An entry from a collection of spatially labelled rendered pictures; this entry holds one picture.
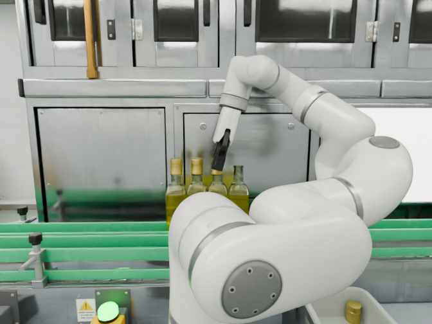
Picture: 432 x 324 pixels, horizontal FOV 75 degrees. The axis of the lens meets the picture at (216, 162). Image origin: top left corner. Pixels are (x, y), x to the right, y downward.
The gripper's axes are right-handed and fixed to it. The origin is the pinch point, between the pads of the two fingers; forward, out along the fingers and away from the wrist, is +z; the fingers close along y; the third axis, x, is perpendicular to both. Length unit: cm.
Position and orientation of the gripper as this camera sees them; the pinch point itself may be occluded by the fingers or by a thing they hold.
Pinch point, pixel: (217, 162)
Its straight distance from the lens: 79.1
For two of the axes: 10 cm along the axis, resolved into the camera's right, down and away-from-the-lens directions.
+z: -2.6, 9.6, 1.4
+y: 0.4, 1.5, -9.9
